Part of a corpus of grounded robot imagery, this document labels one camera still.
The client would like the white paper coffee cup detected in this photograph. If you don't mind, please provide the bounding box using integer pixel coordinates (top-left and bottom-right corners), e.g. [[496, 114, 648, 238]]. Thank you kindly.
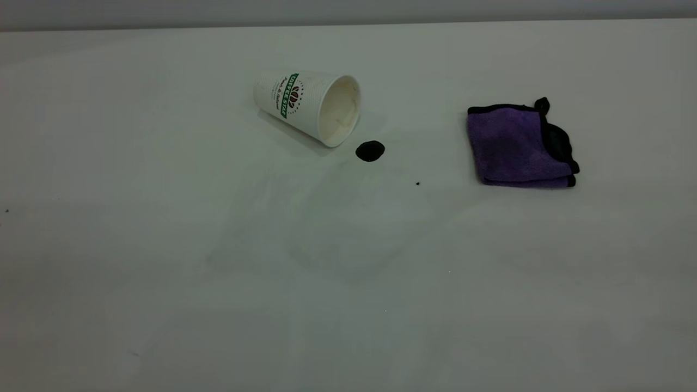
[[253, 70, 362, 148]]

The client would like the purple microfiber cloth black trim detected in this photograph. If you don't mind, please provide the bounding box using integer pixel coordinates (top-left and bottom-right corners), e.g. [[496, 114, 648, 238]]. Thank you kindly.
[[467, 97, 580, 188]]

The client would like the black liquid spill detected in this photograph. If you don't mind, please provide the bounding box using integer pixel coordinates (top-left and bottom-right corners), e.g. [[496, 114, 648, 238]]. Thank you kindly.
[[356, 140, 386, 162]]

